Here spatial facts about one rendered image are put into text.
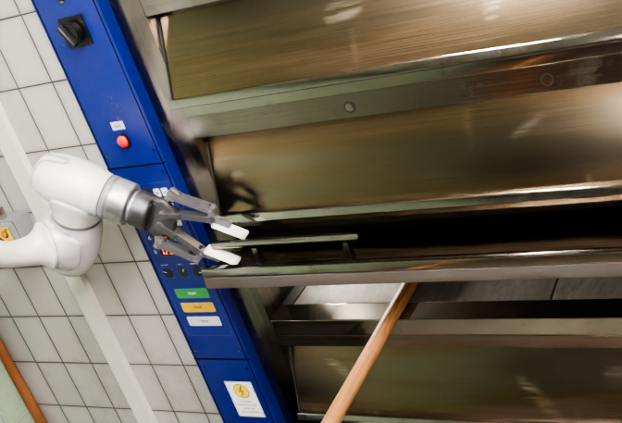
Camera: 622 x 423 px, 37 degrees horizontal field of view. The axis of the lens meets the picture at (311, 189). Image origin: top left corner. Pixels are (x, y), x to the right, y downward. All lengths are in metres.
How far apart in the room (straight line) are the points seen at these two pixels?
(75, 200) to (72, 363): 0.77
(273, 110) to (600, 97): 0.59
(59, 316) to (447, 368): 1.01
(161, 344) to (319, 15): 0.99
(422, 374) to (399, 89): 0.65
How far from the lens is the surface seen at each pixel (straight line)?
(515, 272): 1.57
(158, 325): 2.26
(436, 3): 1.56
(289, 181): 1.81
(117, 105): 1.91
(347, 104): 1.68
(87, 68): 1.91
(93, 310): 2.33
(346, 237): 1.69
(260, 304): 2.05
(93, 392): 2.58
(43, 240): 1.96
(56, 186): 1.88
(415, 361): 1.99
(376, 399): 2.07
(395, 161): 1.70
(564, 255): 1.53
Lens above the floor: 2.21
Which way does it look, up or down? 23 degrees down
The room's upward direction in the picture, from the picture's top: 20 degrees counter-clockwise
